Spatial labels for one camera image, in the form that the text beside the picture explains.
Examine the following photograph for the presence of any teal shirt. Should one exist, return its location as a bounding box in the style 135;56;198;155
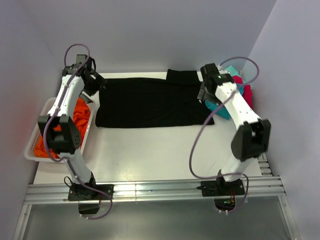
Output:
204;82;247;122

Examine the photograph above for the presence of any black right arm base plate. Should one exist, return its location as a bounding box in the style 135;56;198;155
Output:
196;179;245;197

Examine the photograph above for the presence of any black t-shirt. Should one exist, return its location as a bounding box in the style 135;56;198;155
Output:
95;69;211;129

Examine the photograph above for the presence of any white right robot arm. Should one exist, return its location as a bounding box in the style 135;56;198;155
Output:
197;63;271;195

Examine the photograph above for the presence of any magenta shirt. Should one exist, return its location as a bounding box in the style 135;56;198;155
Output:
232;75;253;109

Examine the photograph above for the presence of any white plastic basket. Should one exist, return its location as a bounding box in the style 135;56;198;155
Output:
23;96;97;164

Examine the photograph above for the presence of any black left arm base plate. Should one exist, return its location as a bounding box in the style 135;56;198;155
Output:
67;184;115;202

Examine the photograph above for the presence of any orange shirt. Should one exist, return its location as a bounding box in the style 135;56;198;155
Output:
33;97;91;159

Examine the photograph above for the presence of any aluminium rail frame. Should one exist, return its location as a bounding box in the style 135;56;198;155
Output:
13;69;301;240

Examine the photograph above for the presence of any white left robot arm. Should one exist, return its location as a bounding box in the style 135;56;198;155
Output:
37;54;107;200

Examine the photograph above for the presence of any light turquoise shirt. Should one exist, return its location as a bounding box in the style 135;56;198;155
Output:
225;65;241;77

